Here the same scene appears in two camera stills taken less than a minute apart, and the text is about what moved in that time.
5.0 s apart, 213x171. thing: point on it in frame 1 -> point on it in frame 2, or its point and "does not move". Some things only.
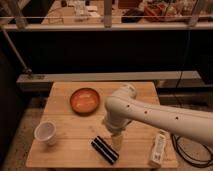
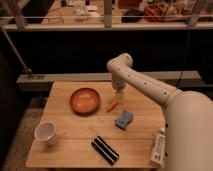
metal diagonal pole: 26,69 does not move
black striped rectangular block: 105,150 does not move
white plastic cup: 46,131 does not move
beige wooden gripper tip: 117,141 -> 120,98
